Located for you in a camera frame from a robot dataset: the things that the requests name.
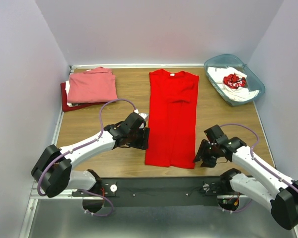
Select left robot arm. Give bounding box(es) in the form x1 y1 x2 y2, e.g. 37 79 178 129
31 111 150 198

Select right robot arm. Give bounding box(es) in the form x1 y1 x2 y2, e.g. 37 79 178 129
194 124 298 230

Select folded pink t-shirt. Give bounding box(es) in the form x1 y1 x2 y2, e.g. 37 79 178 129
67 67 118 104

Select clear blue plastic bin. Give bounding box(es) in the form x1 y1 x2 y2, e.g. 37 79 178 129
204 54 265 107

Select white printed t-shirt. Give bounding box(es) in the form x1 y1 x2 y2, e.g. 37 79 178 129
207 67 260 102

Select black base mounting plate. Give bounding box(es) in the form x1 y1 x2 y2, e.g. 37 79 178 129
71 176 249 208

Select folded white t-shirt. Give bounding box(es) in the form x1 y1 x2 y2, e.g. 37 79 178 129
65 80 85 108

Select folded dark red t-shirt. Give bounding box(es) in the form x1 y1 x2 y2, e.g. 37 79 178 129
60 82 107 113

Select bright red t-shirt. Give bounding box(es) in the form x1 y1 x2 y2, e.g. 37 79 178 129
145 69 199 169

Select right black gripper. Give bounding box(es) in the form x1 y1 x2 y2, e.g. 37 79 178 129
192 138 220 168

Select aluminium extrusion rail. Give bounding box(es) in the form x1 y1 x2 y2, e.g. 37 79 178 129
29 176 298 238

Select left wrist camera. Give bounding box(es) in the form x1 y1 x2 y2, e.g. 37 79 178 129
134 109 149 122

